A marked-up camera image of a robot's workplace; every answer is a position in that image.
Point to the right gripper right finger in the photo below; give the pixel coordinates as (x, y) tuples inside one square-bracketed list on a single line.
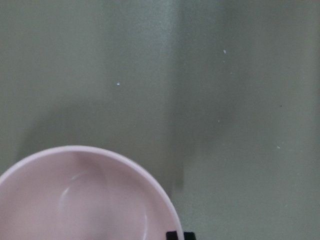
[(189, 235)]

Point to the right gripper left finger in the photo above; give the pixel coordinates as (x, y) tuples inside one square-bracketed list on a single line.
[(171, 235)]

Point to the small pink bowl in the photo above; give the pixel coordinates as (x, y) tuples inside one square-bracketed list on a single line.
[(83, 193)]

